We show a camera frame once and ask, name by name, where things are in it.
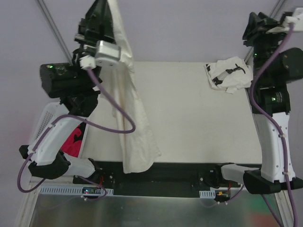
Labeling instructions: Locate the cream white t shirt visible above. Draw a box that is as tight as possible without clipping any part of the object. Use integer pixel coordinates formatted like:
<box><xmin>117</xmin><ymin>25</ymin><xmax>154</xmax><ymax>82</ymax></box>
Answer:
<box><xmin>102</xmin><ymin>0</ymin><xmax>161</xmax><ymax>174</ymax></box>

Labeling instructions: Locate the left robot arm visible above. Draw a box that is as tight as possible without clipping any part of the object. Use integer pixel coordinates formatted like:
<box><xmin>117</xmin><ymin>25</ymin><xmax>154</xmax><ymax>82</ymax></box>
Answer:
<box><xmin>19</xmin><ymin>0</ymin><xmax>121</xmax><ymax>184</ymax></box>

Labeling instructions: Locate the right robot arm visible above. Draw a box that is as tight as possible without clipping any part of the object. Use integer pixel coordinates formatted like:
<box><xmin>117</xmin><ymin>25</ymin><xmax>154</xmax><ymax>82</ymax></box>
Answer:
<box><xmin>211</xmin><ymin>9</ymin><xmax>303</xmax><ymax>194</ymax></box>

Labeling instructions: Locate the white black printed t shirt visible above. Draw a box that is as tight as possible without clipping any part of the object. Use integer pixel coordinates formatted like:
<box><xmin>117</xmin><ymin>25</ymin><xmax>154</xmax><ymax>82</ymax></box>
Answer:
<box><xmin>205</xmin><ymin>56</ymin><xmax>253</xmax><ymax>94</ymax></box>

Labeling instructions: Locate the white plastic laundry basket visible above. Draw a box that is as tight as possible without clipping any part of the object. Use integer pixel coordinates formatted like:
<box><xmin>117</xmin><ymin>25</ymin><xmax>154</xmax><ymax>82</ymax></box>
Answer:
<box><xmin>30</xmin><ymin>102</ymin><xmax>89</xmax><ymax>159</ymax></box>

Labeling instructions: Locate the pink red t shirt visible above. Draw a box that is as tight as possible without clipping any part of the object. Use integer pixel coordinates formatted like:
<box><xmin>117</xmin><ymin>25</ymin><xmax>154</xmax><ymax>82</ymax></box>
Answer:
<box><xmin>61</xmin><ymin>122</ymin><xmax>86</xmax><ymax>157</ymax></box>

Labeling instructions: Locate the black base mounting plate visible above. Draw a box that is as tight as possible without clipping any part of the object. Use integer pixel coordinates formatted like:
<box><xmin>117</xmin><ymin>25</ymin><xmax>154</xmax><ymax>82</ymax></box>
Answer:
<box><xmin>72</xmin><ymin>161</ymin><xmax>247</xmax><ymax>198</ymax></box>

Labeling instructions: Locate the right aluminium frame post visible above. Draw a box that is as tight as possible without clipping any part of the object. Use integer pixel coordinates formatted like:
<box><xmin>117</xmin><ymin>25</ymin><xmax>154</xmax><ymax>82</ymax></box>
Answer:
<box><xmin>244</xmin><ymin>0</ymin><xmax>288</xmax><ymax>64</ymax></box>

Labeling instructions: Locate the aluminium frame post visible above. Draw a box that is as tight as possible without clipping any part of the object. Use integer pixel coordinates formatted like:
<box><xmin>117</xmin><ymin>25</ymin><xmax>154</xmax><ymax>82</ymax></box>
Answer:
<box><xmin>36</xmin><ymin>0</ymin><xmax>72</xmax><ymax>63</ymax></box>
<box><xmin>244</xmin><ymin>0</ymin><xmax>288</xmax><ymax>64</ymax></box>

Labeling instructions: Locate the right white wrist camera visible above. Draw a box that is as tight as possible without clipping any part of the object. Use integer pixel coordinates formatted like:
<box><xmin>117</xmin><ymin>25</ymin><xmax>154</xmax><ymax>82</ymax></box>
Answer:
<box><xmin>267</xmin><ymin>7</ymin><xmax>303</xmax><ymax>34</ymax></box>

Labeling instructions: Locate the left aluminium frame post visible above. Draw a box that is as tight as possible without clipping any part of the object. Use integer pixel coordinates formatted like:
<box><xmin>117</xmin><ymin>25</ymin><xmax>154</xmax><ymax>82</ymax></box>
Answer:
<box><xmin>36</xmin><ymin>0</ymin><xmax>72</xmax><ymax>63</ymax></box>

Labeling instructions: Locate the left white cable duct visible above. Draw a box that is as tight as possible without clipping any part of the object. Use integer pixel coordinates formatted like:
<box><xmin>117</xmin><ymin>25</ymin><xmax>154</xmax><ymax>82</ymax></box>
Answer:
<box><xmin>40</xmin><ymin>186</ymin><xmax>105</xmax><ymax>196</ymax></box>

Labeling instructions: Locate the white cable duct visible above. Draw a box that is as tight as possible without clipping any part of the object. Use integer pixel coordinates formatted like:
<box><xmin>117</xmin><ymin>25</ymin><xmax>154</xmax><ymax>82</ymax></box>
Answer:
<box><xmin>40</xmin><ymin>186</ymin><xmax>105</xmax><ymax>196</ymax></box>
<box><xmin>199</xmin><ymin>190</ymin><xmax>216</xmax><ymax>199</ymax></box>

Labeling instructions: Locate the right white cable duct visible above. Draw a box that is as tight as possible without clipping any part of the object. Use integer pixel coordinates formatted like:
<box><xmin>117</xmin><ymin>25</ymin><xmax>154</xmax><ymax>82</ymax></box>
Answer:
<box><xmin>199</xmin><ymin>190</ymin><xmax>216</xmax><ymax>199</ymax></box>

